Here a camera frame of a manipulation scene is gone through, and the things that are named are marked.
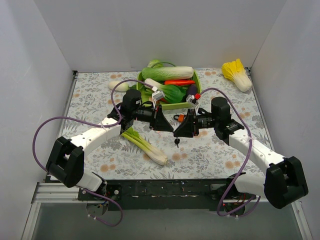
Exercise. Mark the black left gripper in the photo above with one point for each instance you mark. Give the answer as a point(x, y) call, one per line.
point(155, 117)

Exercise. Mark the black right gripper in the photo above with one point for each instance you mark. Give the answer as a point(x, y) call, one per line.
point(193, 122)

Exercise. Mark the orange black padlock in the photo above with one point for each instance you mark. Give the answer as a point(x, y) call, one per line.
point(179, 117)

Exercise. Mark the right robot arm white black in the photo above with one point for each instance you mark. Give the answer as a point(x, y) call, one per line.
point(284, 180)

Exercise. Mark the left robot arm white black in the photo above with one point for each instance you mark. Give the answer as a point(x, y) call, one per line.
point(67, 158)

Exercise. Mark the green plastic basket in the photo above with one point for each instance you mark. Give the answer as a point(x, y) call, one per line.
point(166, 106)

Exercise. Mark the bok choy toy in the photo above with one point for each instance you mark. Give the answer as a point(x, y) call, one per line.
point(172, 94)

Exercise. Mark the celery stalk toy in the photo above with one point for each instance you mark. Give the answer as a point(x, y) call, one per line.
point(151, 151)

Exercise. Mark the floral patterned table mat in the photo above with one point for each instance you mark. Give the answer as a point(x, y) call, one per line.
point(204, 156)

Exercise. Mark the purple eggplant toy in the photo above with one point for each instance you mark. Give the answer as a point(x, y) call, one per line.
point(191, 90)

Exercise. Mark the green napa cabbage toy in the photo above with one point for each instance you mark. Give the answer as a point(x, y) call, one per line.
point(162, 74)

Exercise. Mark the white radish toy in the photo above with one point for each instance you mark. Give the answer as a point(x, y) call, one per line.
point(121, 87)

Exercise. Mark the light green leaf toy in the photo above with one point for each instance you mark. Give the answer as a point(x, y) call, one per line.
point(155, 63)

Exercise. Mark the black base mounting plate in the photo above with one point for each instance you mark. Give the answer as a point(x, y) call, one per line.
point(174, 203)

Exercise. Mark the yellow white cabbage toy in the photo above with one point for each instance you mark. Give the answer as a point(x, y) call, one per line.
point(235, 72)

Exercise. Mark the aluminium frame rail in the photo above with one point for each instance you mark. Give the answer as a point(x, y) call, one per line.
point(50, 193)

